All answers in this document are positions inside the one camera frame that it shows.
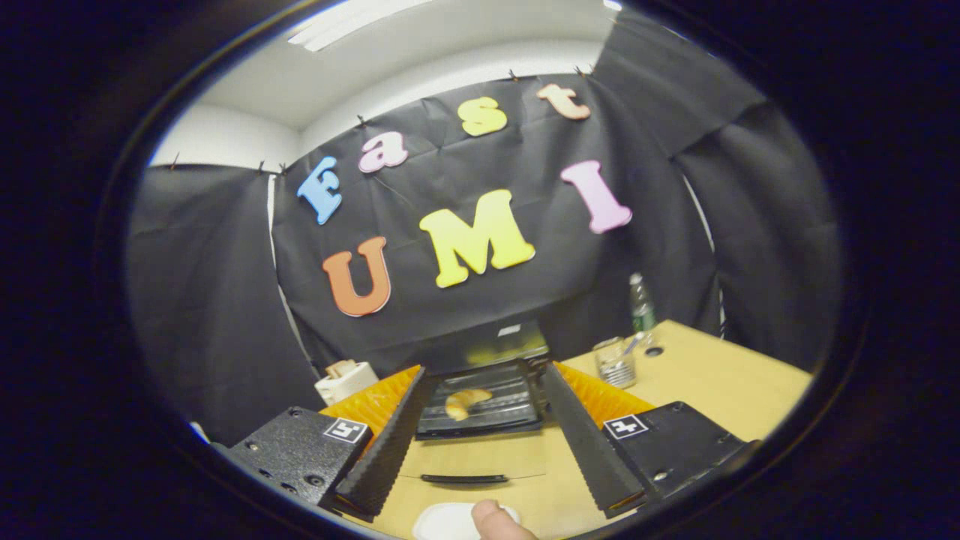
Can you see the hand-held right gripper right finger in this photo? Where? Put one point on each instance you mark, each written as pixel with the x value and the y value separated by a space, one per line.
pixel 592 450

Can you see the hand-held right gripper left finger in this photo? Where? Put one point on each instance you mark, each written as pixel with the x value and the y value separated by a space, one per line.
pixel 382 465

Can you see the golden croissant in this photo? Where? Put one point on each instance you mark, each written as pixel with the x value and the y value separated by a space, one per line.
pixel 466 401

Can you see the black electric oven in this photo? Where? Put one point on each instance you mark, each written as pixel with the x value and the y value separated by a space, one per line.
pixel 495 341

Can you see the white oval plate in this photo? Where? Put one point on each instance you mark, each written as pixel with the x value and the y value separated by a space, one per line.
pixel 442 523

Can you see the clear glass jar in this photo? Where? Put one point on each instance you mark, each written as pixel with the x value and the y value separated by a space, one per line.
pixel 615 367

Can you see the white toaster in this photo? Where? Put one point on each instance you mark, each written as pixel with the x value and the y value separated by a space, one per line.
pixel 345 386

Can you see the toast slice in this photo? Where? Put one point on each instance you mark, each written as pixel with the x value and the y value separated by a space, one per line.
pixel 349 367
pixel 334 370

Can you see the clear plastic water bottle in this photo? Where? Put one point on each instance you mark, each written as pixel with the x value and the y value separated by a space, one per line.
pixel 641 307

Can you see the black backdrop cloth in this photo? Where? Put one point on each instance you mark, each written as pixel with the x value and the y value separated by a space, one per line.
pixel 450 300

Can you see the long ceiling light panel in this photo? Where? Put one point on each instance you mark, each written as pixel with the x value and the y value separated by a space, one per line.
pixel 352 22

